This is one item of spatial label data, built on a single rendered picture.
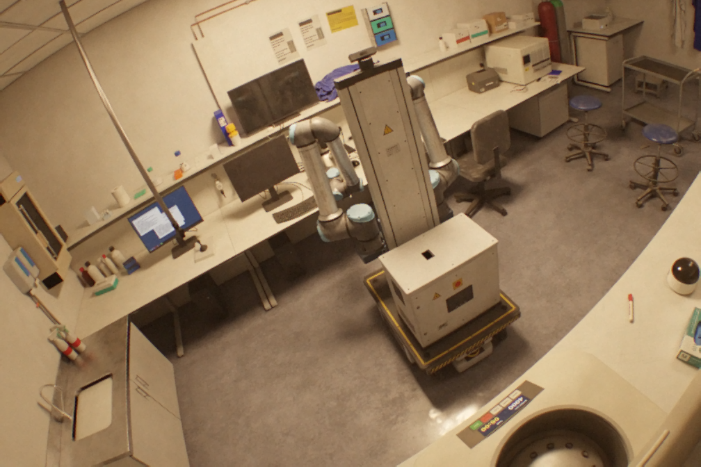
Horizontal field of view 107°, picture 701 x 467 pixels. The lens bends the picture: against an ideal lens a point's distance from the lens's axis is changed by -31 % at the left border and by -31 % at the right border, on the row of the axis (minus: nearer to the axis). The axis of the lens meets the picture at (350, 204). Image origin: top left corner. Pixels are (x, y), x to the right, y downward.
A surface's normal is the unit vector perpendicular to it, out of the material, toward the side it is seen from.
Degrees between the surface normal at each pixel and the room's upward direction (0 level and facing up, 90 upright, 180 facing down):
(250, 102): 86
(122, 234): 90
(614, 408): 0
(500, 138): 90
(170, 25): 90
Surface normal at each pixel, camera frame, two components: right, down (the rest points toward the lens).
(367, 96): 0.35, 0.42
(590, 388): -0.30, -0.80
